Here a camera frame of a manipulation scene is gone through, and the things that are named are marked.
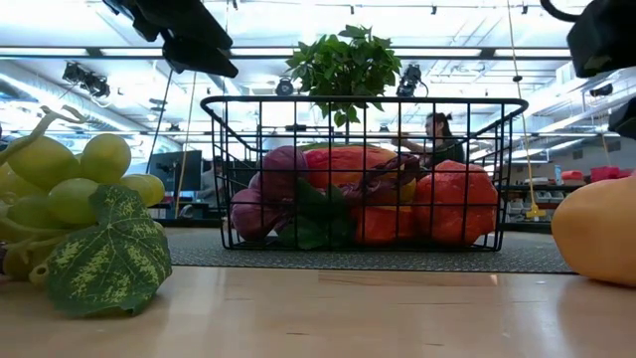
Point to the green potted plant black pot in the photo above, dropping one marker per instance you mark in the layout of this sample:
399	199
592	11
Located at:
343	64

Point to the black storage shelf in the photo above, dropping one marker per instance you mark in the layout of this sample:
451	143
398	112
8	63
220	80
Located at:
546	189

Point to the black track light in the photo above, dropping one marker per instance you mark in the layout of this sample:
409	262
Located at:
87	79

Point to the red and yellow mango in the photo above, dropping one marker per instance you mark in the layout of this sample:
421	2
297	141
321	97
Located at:
348	164

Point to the green grape bunch with leaf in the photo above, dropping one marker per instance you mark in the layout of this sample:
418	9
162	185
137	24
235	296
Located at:
107	156

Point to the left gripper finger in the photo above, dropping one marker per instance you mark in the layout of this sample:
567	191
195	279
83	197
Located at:
204	59
189	22

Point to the orange carrot with green leaves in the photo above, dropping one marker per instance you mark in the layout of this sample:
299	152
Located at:
382	224

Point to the black computer monitor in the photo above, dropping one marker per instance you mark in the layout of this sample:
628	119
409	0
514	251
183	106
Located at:
174	171

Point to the red storage bin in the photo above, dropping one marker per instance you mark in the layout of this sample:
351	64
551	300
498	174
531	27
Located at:
571	175
605	174

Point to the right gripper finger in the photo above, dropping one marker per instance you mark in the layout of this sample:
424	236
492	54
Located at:
626	119

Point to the grey woven placemat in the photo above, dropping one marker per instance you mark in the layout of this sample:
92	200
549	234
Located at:
199	253

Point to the black overhead bar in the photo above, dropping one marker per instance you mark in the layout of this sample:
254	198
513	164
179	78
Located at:
124	52

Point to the black mounted camera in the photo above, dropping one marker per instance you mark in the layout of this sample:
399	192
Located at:
410	79
284	87

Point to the yellow orange oval fruit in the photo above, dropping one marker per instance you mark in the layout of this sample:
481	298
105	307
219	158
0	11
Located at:
601	233

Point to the person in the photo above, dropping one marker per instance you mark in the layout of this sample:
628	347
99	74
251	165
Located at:
211	179
442	144

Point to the red bell pepper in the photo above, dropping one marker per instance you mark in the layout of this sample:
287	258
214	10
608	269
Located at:
449	189

